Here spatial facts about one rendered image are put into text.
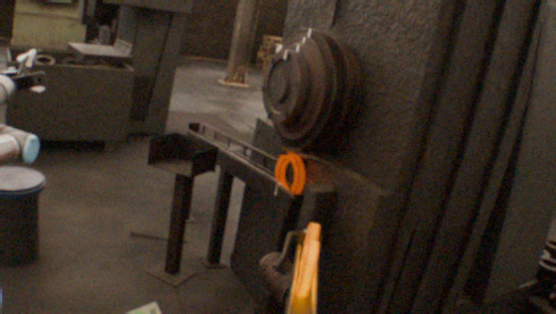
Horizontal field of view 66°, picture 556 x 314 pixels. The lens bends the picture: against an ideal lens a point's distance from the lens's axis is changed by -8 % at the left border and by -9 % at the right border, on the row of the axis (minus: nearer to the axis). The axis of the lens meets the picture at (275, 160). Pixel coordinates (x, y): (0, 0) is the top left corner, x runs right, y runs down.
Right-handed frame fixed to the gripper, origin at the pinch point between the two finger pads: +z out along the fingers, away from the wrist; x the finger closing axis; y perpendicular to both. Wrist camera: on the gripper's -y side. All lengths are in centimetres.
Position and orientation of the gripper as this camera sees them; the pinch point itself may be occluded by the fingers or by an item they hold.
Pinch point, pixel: (41, 69)
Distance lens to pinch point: 183.4
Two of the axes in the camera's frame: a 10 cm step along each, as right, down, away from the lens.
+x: 0.5, 8.8, 4.7
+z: 1.0, -4.7, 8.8
